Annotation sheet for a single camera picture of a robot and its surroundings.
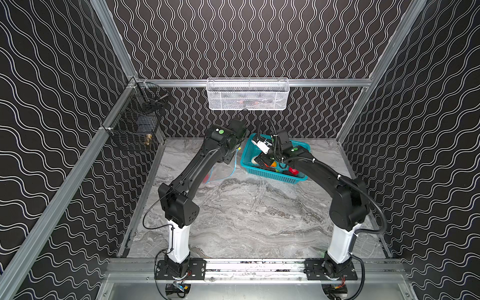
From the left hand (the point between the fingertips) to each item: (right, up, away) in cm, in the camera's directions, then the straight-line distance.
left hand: (223, 154), depth 80 cm
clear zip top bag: (-3, -9, +26) cm, 27 cm away
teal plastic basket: (+31, -10, +10) cm, 34 cm away
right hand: (+19, +2, +12) cm, 22 cm away
